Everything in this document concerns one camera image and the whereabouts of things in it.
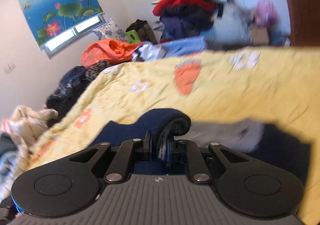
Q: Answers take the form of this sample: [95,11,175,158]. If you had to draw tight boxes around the orange plastic bag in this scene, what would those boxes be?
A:
[81,38,143,68]

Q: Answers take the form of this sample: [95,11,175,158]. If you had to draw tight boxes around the window with metal frame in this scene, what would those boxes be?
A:
[41,14,106,59]

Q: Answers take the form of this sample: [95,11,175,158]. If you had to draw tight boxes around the cream beige blanket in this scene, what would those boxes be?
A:
[1,105,58,160]

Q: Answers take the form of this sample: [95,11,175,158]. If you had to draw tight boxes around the light blue folded towel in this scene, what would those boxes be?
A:
[159,36,208,58]

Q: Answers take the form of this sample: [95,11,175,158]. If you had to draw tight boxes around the pink plastic bag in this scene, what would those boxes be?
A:
[254,0,278,28]

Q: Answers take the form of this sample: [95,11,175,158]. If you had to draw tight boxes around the yellow cartoon print bedsheet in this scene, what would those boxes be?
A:
[27,47,319,224]

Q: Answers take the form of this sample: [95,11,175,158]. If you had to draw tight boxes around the blue white patterned pillow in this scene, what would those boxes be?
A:
[92,18,129,42]

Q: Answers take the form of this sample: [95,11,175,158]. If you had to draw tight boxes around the lotus pond roller blind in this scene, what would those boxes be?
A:
[18,0,103,48]

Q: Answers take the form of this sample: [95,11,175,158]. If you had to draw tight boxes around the brown wooden door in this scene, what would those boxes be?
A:
[287,0,319,47]

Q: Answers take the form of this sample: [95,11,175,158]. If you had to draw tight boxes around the clear plastic bag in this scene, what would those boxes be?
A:
[200,2,253,44]

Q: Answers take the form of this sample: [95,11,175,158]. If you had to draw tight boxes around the white crumpled cloth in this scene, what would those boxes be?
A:
[132,42,168,61]

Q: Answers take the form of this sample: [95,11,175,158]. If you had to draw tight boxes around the grey navy knit sweater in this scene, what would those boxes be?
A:
[91,108,311,183]

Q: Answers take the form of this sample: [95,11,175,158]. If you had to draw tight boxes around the black bag with green item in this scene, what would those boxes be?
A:
[125,19,158,44]

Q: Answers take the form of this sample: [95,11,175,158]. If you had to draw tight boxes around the pile of dark red clothes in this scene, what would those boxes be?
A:
[152,0,228,43]

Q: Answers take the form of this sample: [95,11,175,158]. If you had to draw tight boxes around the dark clothes beside bed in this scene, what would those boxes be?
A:
[46,60,111,127]

